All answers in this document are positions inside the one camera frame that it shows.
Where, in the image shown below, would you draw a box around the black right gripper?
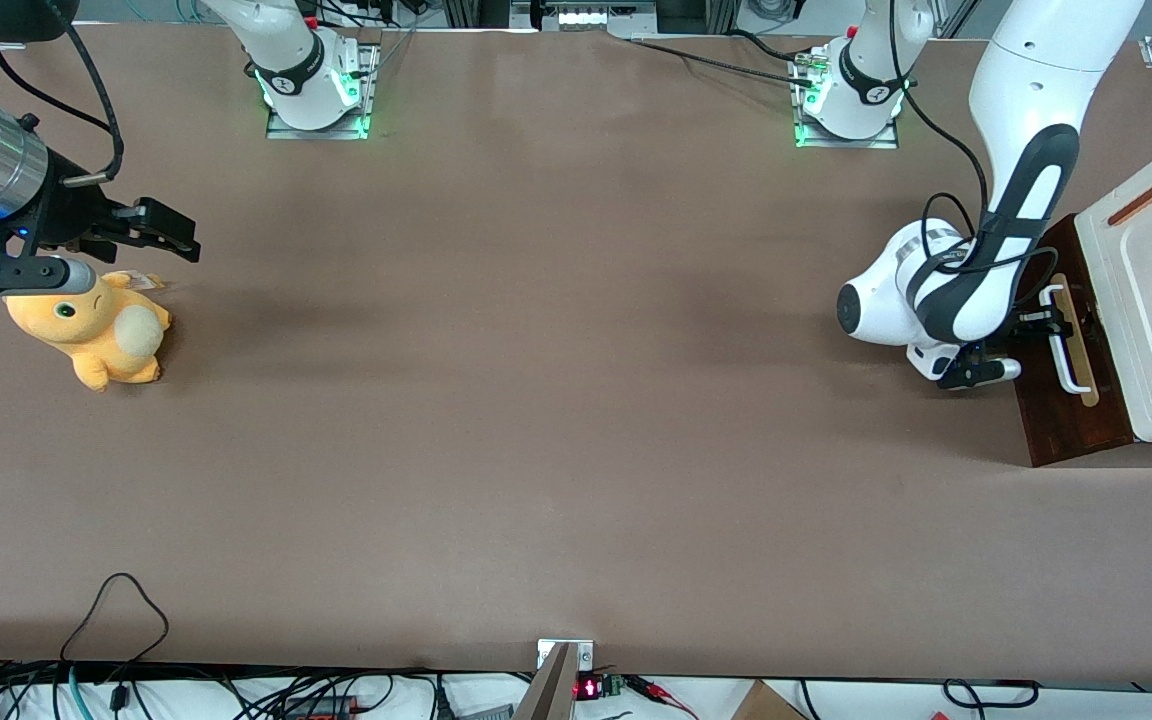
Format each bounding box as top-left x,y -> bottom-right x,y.
0,150 -> 203,265

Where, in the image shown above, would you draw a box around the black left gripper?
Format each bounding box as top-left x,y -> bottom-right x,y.
974,309 -> 1078,365

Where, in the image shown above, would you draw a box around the orange plush toy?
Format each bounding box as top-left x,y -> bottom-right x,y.
3,270 -> 174,393

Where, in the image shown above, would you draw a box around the copper bar on cabinet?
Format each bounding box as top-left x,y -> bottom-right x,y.
1107,176 -> 1152,228

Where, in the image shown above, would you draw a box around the brown cardboard piece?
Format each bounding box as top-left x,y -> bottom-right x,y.
730,680 -> 809,720

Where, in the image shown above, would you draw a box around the white lit power strip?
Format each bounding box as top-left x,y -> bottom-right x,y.
536,2 -> 659,31

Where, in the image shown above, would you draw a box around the red clip leads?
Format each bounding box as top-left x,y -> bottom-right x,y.
624,676 -> 699,719

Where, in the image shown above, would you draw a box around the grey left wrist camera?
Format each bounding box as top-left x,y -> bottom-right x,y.
936,354 -> 1024,392

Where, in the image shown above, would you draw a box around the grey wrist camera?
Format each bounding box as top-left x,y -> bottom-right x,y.
936,354 -> 1024,392
0,255 -> 98,297

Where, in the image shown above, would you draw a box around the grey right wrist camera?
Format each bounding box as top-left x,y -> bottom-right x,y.
0,255 -> 98,297

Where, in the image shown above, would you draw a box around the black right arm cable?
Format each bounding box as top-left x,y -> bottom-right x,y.
0,22 -> 126,188

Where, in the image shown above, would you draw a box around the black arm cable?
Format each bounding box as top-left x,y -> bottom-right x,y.
0,22 -> 126,188
886,0 -> 1059,293

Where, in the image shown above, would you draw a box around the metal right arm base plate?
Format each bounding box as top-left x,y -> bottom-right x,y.
265,40 -> 383,141

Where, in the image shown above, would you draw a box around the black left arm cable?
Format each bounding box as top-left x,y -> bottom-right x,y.
886,0 -> 1059,293

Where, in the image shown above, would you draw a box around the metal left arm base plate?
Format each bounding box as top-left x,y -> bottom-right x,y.
793,52 -> 901,150

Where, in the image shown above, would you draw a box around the black looped table cable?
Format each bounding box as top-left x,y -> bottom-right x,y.
60,572 -> 170,693

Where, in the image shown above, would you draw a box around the black flat loop cable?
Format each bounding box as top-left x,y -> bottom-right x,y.
942,679 -> 1040,708

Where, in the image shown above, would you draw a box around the black cable across table edge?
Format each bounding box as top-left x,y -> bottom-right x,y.
624,38 -> 819,89

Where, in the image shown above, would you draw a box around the silver camera mount bracket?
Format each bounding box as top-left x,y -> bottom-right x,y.
511,638 -> 596,720

